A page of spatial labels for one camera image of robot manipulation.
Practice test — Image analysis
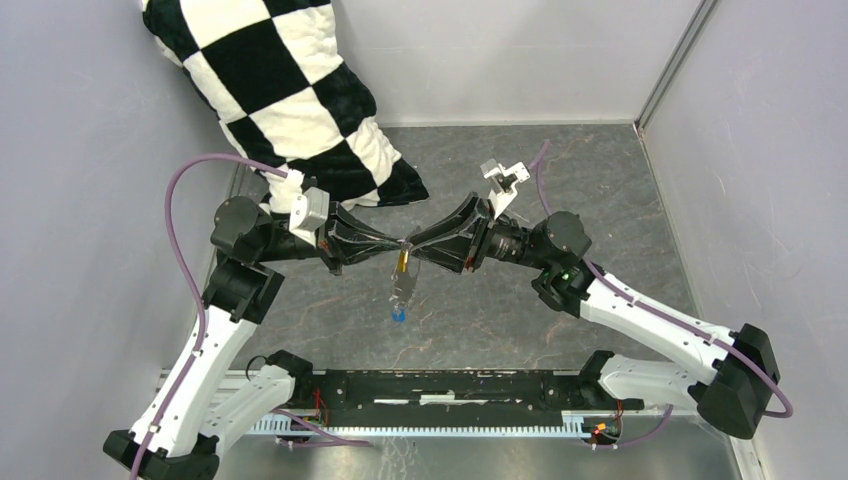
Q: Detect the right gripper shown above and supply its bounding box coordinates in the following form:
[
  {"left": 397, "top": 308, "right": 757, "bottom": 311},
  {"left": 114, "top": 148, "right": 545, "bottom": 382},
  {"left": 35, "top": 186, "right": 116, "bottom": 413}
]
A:
[{"left": 410, "top": 191, "right": 551, "bottom": 274}]

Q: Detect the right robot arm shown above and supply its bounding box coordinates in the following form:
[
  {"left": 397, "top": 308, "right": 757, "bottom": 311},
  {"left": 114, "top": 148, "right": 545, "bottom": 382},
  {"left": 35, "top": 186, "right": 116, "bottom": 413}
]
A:
[{"left": 404, "top": 194, "right": 794, "bottom": 440}]

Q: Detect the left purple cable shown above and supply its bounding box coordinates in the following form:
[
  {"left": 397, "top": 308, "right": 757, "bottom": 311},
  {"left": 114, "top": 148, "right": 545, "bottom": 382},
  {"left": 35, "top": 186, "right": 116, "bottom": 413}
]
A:
[{"left": 129, "top": 153, "right": 376, "bottom": 480}]

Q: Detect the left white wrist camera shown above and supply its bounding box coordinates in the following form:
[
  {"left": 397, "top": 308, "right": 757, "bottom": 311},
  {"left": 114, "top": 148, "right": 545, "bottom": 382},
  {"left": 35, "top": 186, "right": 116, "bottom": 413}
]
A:
[{"left": 288, "top": 187, "right": 330, "bottom": 247}]

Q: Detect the yellow tagged key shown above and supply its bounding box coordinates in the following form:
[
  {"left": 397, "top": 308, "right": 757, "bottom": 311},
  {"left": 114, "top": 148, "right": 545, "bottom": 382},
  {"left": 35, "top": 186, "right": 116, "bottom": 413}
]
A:
[{"left": 395, "top": 250, "right": 409, "bottom": 275}]

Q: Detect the purple cable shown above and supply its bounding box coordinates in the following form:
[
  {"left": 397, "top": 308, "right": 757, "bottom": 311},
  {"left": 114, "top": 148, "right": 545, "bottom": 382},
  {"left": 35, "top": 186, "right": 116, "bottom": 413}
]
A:
[
  {"left": 129, "top": 153, "right": 376, "bottom": 480},
  {"left": 528, "top": 139, "right": 794, "bottom": 450}
]

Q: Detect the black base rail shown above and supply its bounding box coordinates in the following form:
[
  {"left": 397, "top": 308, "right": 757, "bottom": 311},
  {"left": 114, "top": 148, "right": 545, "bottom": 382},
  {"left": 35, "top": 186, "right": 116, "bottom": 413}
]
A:
[{"left": 285, "top": 370, "right": 645, "bottom": 428}]

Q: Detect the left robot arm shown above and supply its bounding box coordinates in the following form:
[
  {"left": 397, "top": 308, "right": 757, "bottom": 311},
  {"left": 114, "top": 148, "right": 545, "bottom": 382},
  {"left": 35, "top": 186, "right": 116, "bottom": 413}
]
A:
[{"left": 103, "top": 188, "right": 401, "bottom": 479}]

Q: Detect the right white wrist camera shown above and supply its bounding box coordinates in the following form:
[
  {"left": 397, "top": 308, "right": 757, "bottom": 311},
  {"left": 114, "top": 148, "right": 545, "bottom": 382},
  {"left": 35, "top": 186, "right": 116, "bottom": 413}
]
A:
[{"left": 480, "top": 158, "right": 530, "bottom": 219}]

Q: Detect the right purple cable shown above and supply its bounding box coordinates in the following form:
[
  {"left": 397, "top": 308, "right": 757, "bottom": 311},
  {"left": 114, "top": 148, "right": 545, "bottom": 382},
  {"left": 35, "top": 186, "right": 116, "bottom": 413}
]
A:
[{"left": 528, "top": 139, "right": 794, "bottom": 450}]

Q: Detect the black white checkered blanket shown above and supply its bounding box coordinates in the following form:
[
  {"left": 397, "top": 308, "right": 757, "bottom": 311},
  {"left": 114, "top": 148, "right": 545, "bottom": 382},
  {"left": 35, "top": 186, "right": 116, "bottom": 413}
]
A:
[{"left": 140, "top": 0, "right": 429, "bottom": 214}]

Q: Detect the white slotted cable duct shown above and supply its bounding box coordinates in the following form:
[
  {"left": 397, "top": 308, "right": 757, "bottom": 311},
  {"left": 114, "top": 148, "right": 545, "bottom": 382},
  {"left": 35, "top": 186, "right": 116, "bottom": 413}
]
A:
[{"left": 247, "top": 413, "right": 616, "bottom": 440}]

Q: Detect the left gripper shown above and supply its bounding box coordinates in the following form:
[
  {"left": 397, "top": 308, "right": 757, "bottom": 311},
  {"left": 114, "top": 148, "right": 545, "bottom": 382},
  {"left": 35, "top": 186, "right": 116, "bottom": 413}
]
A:
[{"left": 256, "top": 199, "right": 402, "bottom": 275}]

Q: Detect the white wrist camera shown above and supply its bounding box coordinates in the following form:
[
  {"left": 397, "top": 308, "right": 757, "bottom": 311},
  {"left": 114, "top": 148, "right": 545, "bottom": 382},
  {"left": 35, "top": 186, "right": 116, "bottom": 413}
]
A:
[
  {"left": 288, "top": 187, "right": 330, "bottom": 247},
  {"left": 480, "top": 158, "right": 530, "bottom": 219}
]

